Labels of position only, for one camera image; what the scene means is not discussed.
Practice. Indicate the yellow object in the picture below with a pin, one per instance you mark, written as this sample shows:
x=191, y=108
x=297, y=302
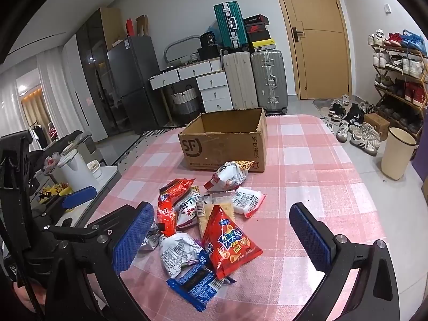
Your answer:
x=53, y=190

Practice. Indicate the black labelled bag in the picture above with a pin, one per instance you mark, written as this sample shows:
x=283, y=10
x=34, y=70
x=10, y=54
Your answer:
x=209, y=40

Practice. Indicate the grey white side table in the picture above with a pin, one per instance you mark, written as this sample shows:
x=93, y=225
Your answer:
x=110, y=173

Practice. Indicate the white red snack packet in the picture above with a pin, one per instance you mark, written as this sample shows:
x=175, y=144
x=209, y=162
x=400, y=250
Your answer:
x=187, y=209

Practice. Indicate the yellow black shoe box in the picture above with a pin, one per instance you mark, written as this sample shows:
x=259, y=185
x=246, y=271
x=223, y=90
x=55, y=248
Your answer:
x=260, y=44

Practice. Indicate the grey door mat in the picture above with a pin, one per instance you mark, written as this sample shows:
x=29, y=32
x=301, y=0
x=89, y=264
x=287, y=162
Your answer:
x=321, y=107

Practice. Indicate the white drawer desk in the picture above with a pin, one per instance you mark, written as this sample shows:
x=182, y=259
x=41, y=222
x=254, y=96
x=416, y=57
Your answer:
x=214, y=83

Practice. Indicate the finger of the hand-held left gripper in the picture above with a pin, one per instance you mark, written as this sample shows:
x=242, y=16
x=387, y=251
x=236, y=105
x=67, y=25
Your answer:
x=80, y=196

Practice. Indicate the red corn chips bag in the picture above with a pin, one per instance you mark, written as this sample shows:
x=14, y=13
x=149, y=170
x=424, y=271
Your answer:
x=230, y=244

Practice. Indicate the small white printed packet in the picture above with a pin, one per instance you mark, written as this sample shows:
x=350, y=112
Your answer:
x=247, y=202

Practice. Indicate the beige suitcase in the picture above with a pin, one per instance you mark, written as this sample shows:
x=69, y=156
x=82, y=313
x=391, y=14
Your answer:
x=238, y=80

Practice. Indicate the woven laundry basket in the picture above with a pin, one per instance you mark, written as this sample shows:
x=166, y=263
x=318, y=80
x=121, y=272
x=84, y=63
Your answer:
x=185, y=102

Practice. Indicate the small brown carton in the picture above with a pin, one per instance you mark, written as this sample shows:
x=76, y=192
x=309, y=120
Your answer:
x=376, y=125

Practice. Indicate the purple silver snack packet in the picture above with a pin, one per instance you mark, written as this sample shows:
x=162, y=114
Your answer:
x=177, y=254

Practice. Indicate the silver suitcase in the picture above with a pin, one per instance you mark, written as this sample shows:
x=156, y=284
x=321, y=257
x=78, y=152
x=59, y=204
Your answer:
x=269, y=78

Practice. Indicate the cream trash bin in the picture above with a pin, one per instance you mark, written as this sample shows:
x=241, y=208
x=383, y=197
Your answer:
x=396, y=157

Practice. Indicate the clear packet of crackers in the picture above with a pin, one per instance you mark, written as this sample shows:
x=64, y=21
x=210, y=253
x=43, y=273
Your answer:
x=209, y=214

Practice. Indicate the pink checked tablecloth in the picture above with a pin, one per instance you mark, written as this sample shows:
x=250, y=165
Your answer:
x=301, y=160

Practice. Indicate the black red-striped shoe box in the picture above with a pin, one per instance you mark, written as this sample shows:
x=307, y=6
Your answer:
x=255, y=20

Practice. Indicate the pile of sneakers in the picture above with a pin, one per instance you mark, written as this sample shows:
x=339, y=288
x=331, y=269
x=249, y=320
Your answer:
x=361, y=133

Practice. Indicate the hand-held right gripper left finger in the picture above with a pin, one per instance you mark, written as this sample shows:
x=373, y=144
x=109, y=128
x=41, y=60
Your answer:
x=133, y=237

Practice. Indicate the silver foil packet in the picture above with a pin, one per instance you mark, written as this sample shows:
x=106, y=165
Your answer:
x=150, y=237

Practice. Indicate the brown flat cardboard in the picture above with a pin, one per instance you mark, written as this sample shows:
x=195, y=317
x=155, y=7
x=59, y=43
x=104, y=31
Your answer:
x=142, y=25

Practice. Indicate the blue snack packet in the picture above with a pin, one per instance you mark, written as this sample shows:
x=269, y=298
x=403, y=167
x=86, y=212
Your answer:
x=194, y=286

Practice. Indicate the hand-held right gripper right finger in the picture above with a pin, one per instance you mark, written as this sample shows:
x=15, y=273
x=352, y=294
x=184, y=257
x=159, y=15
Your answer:
x=309, y=237

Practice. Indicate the white kettle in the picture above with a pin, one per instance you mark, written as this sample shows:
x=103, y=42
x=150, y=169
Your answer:
x=75, y=174

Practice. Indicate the dark glass cabinet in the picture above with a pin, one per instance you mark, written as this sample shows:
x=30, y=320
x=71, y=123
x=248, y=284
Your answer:
x=90, y=73

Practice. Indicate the tan wooden cabinet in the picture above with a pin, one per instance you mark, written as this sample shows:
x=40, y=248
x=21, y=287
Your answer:
x=110, y=23

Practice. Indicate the white food bowl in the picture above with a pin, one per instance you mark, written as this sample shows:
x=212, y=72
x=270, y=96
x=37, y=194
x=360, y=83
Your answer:
x=94, y=169

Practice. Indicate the wooden shoe rack with shoes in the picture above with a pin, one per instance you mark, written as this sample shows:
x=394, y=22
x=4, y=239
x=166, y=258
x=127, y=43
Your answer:
x=404, y=65

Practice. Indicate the tan wooden door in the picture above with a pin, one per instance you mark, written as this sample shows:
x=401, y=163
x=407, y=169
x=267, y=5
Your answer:
x=321, y=40

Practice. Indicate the oval mirror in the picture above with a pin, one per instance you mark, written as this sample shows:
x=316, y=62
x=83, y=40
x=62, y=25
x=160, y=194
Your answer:
x=182, y=48

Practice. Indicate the red white bundle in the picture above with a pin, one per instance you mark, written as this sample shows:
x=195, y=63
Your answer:
x=52, y=162

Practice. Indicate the teal suitcase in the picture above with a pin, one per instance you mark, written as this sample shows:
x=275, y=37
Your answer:
x=229, y=26

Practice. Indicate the orange noodle snack packet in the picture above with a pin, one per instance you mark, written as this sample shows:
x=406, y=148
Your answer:
x=227, y=177

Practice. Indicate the grey refrigerator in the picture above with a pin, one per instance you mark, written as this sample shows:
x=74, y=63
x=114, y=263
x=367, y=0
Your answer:
x=133, y=83

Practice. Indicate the red paper bag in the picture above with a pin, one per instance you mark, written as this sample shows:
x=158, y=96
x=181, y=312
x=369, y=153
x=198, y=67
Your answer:
x=130, y=28

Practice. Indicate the purple bag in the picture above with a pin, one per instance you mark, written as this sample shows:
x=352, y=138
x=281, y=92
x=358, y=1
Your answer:
x=422, y=180

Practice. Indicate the white curtain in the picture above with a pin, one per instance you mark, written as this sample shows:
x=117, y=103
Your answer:
x=53, y=83

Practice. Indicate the brown cardboard box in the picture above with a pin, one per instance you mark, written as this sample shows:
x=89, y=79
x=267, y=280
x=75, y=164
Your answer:
x=217, y=147

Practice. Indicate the black storage box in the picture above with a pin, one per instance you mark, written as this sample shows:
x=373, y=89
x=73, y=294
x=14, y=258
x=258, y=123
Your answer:
x=208, y=54

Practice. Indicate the white wall switch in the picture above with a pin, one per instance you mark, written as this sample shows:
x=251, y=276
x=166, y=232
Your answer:
x=387, y=8

